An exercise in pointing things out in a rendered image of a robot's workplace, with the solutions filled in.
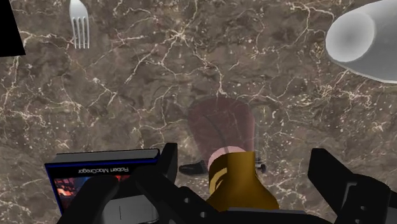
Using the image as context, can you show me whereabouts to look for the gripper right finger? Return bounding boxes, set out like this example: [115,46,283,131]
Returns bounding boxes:
[307,148,397,224]

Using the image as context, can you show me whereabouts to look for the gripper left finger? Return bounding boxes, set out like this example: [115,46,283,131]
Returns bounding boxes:
[58,143,231,224]

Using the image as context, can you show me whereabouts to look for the small black flat object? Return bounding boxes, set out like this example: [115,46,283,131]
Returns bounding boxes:
[178,160,207,176]

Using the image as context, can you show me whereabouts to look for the book with blue border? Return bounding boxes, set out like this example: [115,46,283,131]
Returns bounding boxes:
[44,148,161,218]

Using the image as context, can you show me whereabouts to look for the dark red bottle gold neck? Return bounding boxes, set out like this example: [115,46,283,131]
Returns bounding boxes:
[187,97,280,213]

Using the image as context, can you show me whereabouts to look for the silver fork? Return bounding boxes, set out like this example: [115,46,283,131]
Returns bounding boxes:
[69,0,91,50]

